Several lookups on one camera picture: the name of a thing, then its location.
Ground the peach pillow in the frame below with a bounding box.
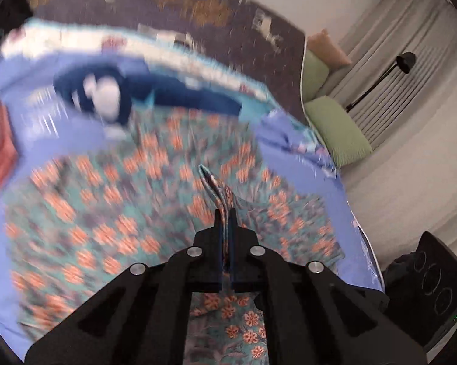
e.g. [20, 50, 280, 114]
[308, 30, 351, 70]

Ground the navy star print cloth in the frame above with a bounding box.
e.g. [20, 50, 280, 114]
[54, 63, 242, 128]

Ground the black floor lamp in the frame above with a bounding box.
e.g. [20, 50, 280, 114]
[346, 52, 416, 113]

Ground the teal floral garment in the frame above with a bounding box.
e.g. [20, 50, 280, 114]
[4, 106, 347, 365]

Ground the blue printed blanket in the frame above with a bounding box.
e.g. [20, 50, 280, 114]
[0, 51, 385, 362]

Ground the red cloth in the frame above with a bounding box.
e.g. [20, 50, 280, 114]
[0, 99, 20, 206]

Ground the dark deer print bedspread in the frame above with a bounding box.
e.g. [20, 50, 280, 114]
[19, 0, 309, 122]

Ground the large green pillow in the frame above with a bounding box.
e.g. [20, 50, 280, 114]
[306, 97, 373, 167]

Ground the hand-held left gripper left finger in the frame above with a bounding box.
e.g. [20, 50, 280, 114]
[24, 210, 226, 365]

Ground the small green pillow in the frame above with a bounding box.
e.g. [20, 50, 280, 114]
[301, 51, 330, 101]

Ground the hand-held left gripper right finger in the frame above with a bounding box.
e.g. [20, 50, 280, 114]
[228, 208, 429, 365]

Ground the grey curtain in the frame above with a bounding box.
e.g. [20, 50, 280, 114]
[320, 0, 457, 153]

